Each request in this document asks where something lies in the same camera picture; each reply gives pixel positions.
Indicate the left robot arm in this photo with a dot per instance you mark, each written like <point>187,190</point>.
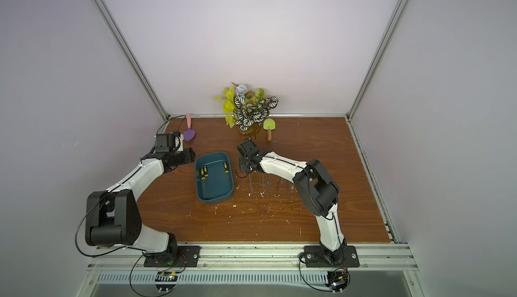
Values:
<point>113,219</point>

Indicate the green trowel wooden handle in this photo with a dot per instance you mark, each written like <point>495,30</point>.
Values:
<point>269,125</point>

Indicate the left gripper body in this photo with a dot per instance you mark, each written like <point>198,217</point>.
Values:
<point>183,157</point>

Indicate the potted artificial plant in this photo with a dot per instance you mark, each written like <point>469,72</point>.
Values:
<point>245,108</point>

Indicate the left controller board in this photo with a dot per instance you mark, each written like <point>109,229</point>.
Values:
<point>165,282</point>

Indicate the right controller board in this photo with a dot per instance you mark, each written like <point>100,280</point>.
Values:
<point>338,280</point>

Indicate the teal plastic storage box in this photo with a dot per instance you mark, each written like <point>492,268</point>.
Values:
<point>221,186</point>

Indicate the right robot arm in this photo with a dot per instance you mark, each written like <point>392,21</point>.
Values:
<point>316,187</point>

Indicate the controller board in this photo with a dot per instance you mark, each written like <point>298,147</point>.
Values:
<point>338,280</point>
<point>165,282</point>

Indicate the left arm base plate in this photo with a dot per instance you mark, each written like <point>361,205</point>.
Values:
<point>181,256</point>

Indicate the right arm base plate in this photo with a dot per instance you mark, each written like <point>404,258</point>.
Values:
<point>318,256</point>

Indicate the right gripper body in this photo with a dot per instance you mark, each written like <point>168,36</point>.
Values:
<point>244,165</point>

